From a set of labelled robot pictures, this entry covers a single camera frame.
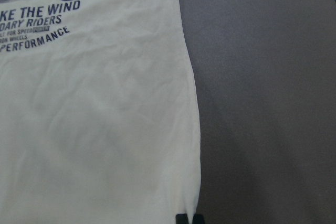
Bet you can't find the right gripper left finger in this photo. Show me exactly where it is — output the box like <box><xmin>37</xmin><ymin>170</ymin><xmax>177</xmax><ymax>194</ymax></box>
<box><xmin>175</xmin><ymin>214</ymin><xmax>189</xmax><ymax>224</ymax></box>

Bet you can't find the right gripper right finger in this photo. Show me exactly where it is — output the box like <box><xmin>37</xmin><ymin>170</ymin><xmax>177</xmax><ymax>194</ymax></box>
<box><xmin>192</xmin><ymin>214</ymin><xmax>205</xmax><ymax>224</ymax></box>

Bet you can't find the cream motorcycle print t-shirt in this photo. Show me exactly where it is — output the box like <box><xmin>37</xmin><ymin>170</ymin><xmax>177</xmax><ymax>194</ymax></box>
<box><xmin>1</xmin><ymin>0</ymin><xmax>201</xmax><ymax>223</ymax></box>

